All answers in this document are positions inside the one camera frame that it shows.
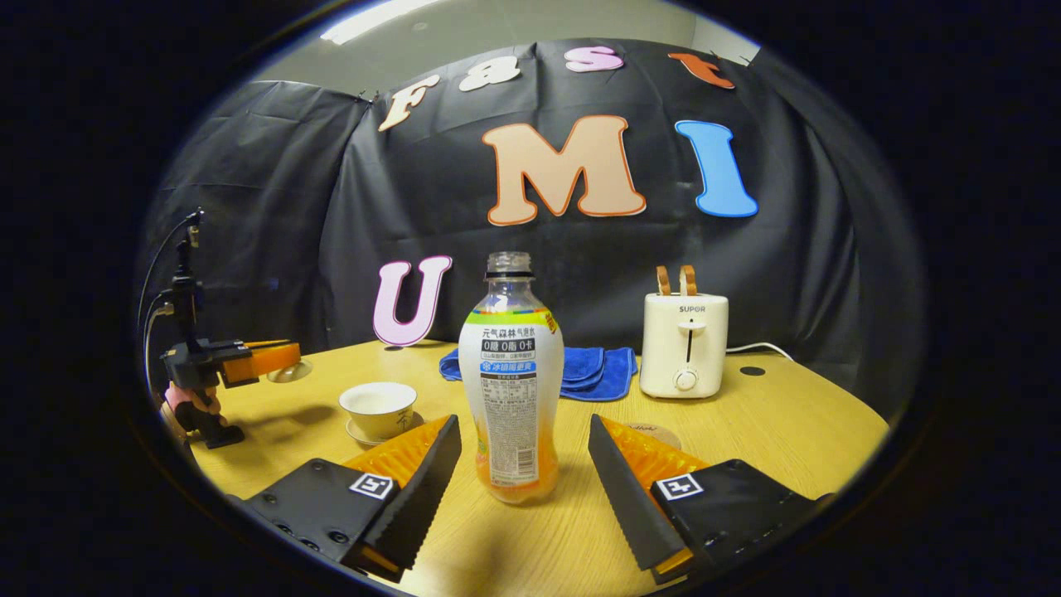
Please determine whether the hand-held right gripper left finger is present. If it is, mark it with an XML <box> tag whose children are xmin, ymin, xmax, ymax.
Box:
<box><xmin>225</xmin><ymin>414</ymin><xmax>463</xmax><ymax>583</ymax></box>

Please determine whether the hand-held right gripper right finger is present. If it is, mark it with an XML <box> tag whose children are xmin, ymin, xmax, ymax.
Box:
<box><xmin>587</xmin><ymin>414</ymin><xmax>832</xmax><ymax>585</ymax></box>

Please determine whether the round wooden coaster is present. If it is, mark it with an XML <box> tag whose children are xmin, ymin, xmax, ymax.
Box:
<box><xmin>620</xmin><ymin>422</ymin><xmax>682</xmax><ymax>453</ymax></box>

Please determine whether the white teacup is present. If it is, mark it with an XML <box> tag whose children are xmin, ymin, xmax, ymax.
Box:
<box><xmin>339</xmin><ymin>381</ymin><xmax>418</xmax><ymax>440</ymax></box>

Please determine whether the water bottle with white label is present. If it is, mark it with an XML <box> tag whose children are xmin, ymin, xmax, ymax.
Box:
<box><xmin>458</xmin><ymin>251</ymin><xmax>565</xmax><ymax>505</ymax></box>

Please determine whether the blue towel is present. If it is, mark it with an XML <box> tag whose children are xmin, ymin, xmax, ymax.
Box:
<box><xmin>438</xmin><ymin>346</ymin><xmax>639</xmax><ymax>403</ymax></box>

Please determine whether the black backdrop cloth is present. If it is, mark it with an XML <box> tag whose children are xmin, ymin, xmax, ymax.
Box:
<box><xmin>137</xmin><ymin>37</ymin><xmax>925</xmax><ymax>424</ymax></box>

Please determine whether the white toaster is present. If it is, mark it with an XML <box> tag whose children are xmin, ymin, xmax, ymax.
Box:
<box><xmin>639</xmin><ymin>292</ymin><xmax>730</xmax><ymax>400</ymax></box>

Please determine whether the black cable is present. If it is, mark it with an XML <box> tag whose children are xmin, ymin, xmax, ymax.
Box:
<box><xmin>137</xmin><ymin>209</ymin><xmax>204</xmax><ymax>332</ymax></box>

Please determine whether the white toaster power cable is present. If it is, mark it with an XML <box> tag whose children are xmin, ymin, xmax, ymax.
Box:
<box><xmin>726</xmin><ymin>342</ymin><xmax>794</xmax><ymax>363</ymax></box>

